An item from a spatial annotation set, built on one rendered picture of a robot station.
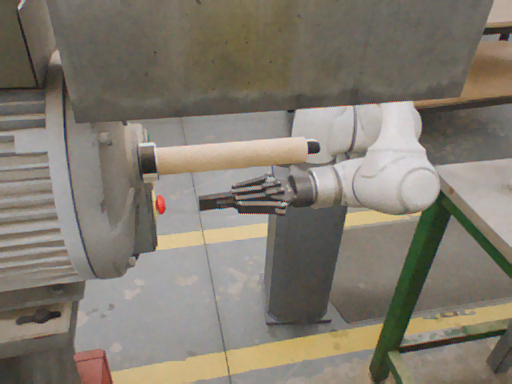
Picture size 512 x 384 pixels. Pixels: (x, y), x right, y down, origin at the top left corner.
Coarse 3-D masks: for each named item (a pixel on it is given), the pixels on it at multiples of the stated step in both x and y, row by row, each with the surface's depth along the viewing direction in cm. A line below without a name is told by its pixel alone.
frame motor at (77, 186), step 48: (0, 96) 39; (48, 96) 39; (0, 144) 39; (48, 144) 38; (96, 144) 39; (0, 192) 39; (48, 192) 39; (96, 192) 39; (0, 240) 39; (48, 240) 40; (96, 240) 41; (0, 288) 45; (48, 288) 52
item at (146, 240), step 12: (144, 132) 85; (144, 192) 77; (144, 204) 79; (144, 216) 80; (156, 216) 88; (144, 228) 82; (156, 228) 89; (144, 240) 84; (156, 240) 85; (144, 252) 85
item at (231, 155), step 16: (208, 144) 53; (224, 144) 53; (240, 144) 53; (256, 144) 53; (272, 144) 53; (288, 144) 54; (304, 144) 54; (160, 160) 51; (176, 160) 51; (192, 160) 51; (208, 160) 52; (224, 160) 52; (240, 160) 53; (256, 160) 53; (272, 160) 54; (288, 160) 54; (304, 160) 55
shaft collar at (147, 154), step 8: (144, 144) 51; (152, 144) 51; (144, 152) 50; (152, 152) 50; (144, 160) 49; (152, 160) 50; (144, 168) 50; (152, 168) 50; (144, 176) 50; (152, 176) 50
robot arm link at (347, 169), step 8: (352, 160) 95; (360, 160) 93; (336, 168) 94; (344, 168) 94; (352, 168) 91; (344, 176) 93; (352, 176) 90; (344, 184) 93; (352, 184) 90; (344, 192) 93; (352, 192) 90; (344, 200) 94; (352, 200) 92
